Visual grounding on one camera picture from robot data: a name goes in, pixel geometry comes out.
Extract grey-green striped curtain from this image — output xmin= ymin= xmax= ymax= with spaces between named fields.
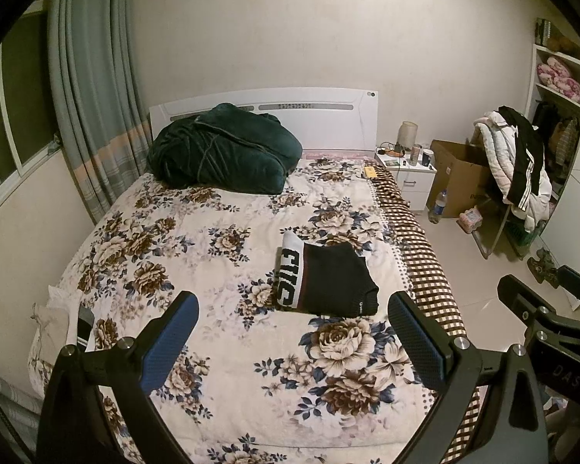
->
xmin=46 ymin=0 xmax=154 ymax=226

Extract black pants with white stripe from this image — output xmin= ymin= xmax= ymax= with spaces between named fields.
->
xmin=497 ymin=105 xmax=552 ymax=212

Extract floral printed blanket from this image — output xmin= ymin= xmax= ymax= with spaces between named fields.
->
xmin=26 ymin=157 xmax=490 ymax=464

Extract pink floral quilt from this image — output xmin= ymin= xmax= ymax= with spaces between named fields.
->
xmin=536 ymin=56 xmax=580 ymax=104

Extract hanging dark clothes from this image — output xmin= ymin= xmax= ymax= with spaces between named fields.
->
xmin=532 ymin=99 xmax=580 ymax=171

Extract green laundry basket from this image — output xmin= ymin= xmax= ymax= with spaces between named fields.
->
xmin=507 ymin=217 xmax=543 ymax=248

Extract white nightstand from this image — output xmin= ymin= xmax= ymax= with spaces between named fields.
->
xmin=374 ymin=147 xmax=438 ymax=213

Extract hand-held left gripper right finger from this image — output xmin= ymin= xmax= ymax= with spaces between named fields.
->
xmin=387 ymin=291 xmax=550 ymax=464

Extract pink packet pack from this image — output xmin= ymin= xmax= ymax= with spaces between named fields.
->
xmin=459 ymin=206 xmax=484 ymax=232

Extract black sweater with white band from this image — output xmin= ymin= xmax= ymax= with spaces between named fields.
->
xmin=272 ymin=232 xmax=380 ymax=319

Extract metal chair frame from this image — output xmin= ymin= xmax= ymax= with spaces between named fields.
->
xmin=471 ymin=197 xmax=533 ymax=262

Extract dark green plush blanket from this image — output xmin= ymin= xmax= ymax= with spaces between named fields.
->
xmin=147 ymin=102 xmax=304 ymax=189

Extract beige jar lamp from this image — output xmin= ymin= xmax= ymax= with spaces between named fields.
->
xmin=397 ymin=121 xmax=420 ymax=150

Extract cardboard box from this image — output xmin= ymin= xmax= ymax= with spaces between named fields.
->
xmin=430 ymin=138 xmax=495 ymax=221

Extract brown slippers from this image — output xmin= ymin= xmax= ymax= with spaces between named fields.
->
xmin=527 ymin=246 xmax=558 ymax=284

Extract white bed headboard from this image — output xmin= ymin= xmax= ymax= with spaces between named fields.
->
xmin=147 ymin=87 xmax=380 ymax=161

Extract black cloth with white label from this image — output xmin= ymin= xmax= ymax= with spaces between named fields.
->
xmin=75 ymin=305 xmax=96 ymax=349

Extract plastic water bottle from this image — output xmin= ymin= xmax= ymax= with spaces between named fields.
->
xmin=428 ymin=188 xmax=450 ymax=225

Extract chair with piled clothes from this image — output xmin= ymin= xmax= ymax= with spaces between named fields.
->
xmin=473 ymin=109 xmax=555 ymax=235

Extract white-framed window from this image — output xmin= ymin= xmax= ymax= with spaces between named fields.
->
xmin=0 ymin=0 xmax=61 ymax=205

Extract white pillow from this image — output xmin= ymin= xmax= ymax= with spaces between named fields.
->
xmin=28 ymin=284 xmax=98 ymax=355

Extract pink pillow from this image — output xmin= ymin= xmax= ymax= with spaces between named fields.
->
xmin=302 ymin=149 xmax=376 ymax=160

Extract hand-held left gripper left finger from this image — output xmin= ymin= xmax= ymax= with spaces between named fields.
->
xmin=36 ymin=291 xmax=200 ymax=464

